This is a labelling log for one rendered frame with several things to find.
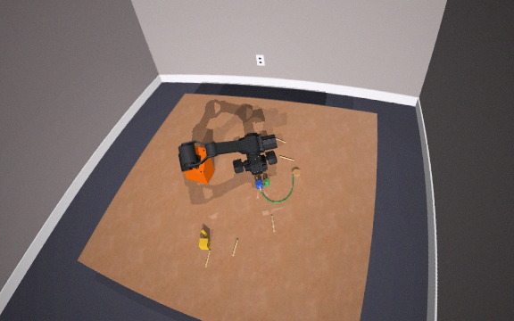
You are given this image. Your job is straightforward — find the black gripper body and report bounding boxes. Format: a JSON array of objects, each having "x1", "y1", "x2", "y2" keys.
[{"x1": 233, "y1": 151, "x2": 278, "y2": 174}]

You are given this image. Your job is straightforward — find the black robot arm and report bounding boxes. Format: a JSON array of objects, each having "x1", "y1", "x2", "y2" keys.
[{"x1": 178, "y1": 132, "x2": 278, "y2": 176}]

